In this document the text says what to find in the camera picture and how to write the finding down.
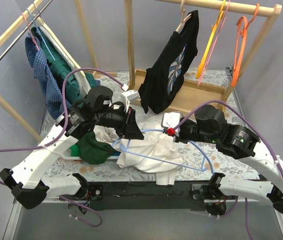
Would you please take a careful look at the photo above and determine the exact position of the light blue hanger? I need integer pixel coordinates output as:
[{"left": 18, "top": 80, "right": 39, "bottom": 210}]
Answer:
[{"left": 111, "top": 129, "right": 214, "bottom": 174}]

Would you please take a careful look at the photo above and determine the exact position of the white t shirt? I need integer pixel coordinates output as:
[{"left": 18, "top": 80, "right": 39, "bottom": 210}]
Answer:
[{"left": 93, "top": 125, "right": 184, "bottom": 186}]

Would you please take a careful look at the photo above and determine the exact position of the dark green t shirt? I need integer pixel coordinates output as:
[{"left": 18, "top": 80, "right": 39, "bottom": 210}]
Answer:
[{"left": 76, "top": 131, "right": 119, "bottom": 165}]

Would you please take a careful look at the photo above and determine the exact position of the black t shirt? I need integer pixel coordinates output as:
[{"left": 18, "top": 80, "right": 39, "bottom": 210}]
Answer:
[{"left": 138, "top": 10, "right": 200, "bottom": 114}]

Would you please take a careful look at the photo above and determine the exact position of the white plastic basket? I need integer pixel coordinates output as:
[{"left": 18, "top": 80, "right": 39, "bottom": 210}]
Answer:
[{"left": 61, "top": 150, "right": 120, "bottom": 164}]

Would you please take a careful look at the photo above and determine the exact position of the pink wire hanger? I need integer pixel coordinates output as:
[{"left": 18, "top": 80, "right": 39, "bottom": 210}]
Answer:
[{"left": 197, "top": 1, "right": 230, "bottom": 87}]

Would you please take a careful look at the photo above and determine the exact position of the orange hanger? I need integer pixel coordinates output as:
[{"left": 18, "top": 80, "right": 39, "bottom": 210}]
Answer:
[{"left": 230, "top": 3, "right": 260, "bottom": 88}]

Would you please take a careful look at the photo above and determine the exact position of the wooden hanger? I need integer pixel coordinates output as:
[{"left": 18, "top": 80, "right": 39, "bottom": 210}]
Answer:
[{"left": 175, "top": 0, "right": 191, "bottom": 33}]

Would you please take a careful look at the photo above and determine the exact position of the yellow hanger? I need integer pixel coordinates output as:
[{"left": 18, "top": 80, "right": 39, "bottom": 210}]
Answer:
[{"left": 195, "top": 0, "right": 226, "bottom": 79}]

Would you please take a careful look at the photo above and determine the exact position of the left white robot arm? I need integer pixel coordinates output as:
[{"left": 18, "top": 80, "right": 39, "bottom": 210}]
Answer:
[{"left": 0, "top": 85, "right": 144, "bottom": 210}]

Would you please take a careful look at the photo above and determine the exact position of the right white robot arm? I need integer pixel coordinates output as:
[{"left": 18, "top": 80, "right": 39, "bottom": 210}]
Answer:
[{"left": 173, "top": 104, "right": 283, "bottom": 214}]

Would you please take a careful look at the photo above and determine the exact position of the blue checked shirt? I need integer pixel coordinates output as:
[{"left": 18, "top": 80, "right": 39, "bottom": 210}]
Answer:
[{"left": 24, "top": 34, "right": 64, "bottom": 120}]

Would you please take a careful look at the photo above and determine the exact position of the pink hanger on left rack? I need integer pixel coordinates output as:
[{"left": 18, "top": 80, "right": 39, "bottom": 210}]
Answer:
[{"left": 21, "top": 12, "right": 40, "bottom": 51}]

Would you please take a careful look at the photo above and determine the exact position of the cream plastic hanger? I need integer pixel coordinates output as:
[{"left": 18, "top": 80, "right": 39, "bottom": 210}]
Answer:
[{"left": 36, "top": 17, "right": 80, "bottom": 70}]

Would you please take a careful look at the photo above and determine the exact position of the right wooden clothes rack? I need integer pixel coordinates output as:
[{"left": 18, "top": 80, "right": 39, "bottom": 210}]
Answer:
[{"left": 124, "top": 0, "right": 282, "bottom": 114}]

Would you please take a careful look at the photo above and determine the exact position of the wooden clothes rack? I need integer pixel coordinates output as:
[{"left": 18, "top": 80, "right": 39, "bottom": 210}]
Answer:
[
  {"left": 0, "top": 0, "right": 98, "bottom": 142},
  {"left": 124, "top": 0, "right": 282, "bottom": 114}
]

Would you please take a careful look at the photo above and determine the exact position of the white textured garment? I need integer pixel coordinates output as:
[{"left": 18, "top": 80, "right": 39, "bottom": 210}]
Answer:
[{"left": 39, "top": 22, "right": 91, "bottom": 97}]

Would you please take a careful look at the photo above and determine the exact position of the dark green ruffled garment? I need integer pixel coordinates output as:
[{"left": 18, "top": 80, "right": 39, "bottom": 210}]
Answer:
[{"left": 31, "top": 27, "right": 97, "bottom": 104}]

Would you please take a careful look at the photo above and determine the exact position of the left wooden clothes rack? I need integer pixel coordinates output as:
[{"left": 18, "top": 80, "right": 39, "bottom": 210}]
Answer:
[{"left": 0, "top": 0, "right": 98, "bottom": 142}]

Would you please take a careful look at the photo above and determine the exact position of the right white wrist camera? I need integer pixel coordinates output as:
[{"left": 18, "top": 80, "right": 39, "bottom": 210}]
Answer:
[{"left": 161, "top": 112, "right": 182, "bottom": 136}]

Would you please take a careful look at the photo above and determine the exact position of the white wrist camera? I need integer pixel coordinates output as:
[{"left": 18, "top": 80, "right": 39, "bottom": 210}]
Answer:
[
  {"left": 161, "top": 112, "right": 182, "bottom": 136},
  {"left": 121, "top": 89, "right": 140, "bottom": 113}
]

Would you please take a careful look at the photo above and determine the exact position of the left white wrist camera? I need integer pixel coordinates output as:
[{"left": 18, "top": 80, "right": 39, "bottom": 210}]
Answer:
[{"left": 121, "top": 89, "right": 140, "bottom": 113}]

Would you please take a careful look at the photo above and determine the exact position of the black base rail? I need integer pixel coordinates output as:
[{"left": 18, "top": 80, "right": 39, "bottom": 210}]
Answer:
[{"left": 58, "top": 178, "right": 232, "bottom": 212}]

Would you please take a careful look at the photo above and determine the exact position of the blue wire hanger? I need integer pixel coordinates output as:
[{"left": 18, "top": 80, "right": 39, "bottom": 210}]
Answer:
[{"left": 26, "top": 7, "right": 56, "bottom": 61}]

